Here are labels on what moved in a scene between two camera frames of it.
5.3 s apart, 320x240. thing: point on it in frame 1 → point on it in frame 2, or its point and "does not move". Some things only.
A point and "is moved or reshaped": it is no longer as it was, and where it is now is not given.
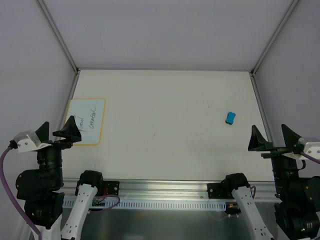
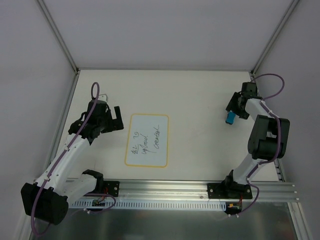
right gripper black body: (277, 152) → (232, 104)
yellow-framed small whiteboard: (89, 114) is moved or reshaped
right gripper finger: (257, 142) → (232, 105)
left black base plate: (113, 187) does not move
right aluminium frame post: (290, 7) does not move
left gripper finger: (42, 132) → (117, 123)
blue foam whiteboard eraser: (230, 117) does not move
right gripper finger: (290, 138) → (242, 114)
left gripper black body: (58, 144) → (114, 121)
